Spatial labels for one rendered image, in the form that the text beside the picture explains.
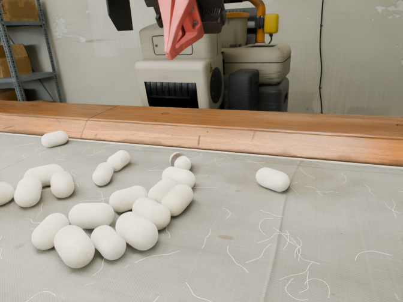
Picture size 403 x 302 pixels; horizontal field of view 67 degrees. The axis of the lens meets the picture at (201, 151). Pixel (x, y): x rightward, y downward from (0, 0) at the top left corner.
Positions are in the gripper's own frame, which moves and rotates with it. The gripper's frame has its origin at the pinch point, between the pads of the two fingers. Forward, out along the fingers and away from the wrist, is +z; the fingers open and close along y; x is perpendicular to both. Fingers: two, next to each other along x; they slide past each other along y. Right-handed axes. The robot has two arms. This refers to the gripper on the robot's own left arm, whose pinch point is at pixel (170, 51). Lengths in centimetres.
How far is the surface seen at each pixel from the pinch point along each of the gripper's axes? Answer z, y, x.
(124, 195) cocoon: 20.1, 2.8, -3.8
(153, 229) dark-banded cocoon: 22.8, 7.3, -6.2
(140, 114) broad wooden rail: 3.7, -7.2, 9.3
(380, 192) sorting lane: 14.5, 23.7, 3.0
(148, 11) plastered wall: -155, -102, 114
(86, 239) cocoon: 24.5, 3.6, -7.8
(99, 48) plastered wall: -140, -153, 135
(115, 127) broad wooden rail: 7.6, -8.9, 7.1
